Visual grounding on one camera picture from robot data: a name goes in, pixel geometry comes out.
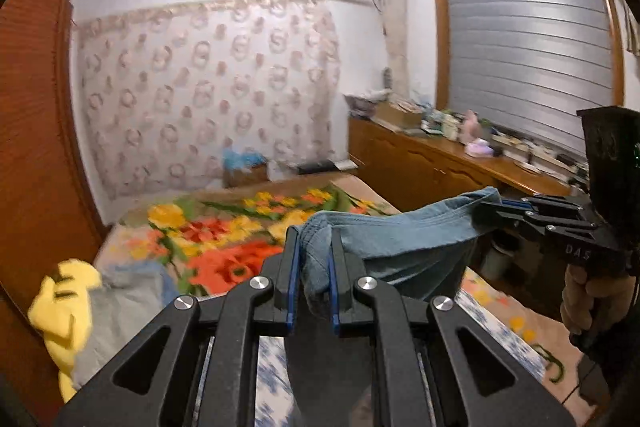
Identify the grey tray of clutter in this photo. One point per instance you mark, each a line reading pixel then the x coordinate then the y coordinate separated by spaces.
pixel 364 104

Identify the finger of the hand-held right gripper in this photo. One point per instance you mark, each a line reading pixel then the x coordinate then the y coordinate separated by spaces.
pixel 515 219
pixel 520 203

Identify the small cardboard box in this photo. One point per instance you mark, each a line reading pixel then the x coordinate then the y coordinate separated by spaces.
pixel 247 176

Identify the blue floral bedsheet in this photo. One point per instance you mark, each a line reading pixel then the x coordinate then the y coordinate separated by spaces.
pixel 500 332

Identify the pink tissue pack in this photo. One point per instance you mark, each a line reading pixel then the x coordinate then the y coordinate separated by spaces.
pixel 479 148

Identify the grey window blind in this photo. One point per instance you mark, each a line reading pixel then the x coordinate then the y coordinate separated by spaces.
pixel 525 47

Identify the colourful flower blanket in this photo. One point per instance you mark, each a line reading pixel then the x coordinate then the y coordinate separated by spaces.
pixel 225 247

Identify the person's right hand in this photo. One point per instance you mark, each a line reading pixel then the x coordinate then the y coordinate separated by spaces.
pixel 587 302

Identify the wooden louvered wardrobe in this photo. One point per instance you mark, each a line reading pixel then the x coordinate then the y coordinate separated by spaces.
pixel 35 132

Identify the yellow plush toy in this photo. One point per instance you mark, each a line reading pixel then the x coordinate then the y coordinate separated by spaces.
pixel 60 307

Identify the beige bunched curtain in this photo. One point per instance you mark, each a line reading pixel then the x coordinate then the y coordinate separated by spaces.
pixel 392 22

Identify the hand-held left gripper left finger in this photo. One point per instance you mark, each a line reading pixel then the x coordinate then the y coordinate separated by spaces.
pixel 295 277

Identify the wooden side cabinet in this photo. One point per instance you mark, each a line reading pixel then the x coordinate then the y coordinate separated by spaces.
pixel 425 162

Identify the pink bottle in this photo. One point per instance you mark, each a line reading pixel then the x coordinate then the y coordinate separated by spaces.
pixel 471 127

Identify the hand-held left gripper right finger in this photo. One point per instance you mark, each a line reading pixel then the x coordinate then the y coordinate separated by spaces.
pixel 334 287

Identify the blue plastic bag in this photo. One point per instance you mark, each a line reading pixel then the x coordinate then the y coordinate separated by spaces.
pixel 240 157

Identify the blue-grey short pants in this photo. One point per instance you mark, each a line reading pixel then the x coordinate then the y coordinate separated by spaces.
pixel 400 242

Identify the flat cardboard box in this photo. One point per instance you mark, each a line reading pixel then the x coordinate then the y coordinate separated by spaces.
pixel 397 114

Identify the folded grey pants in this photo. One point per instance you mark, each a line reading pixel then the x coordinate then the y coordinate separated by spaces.
pixel 120 312

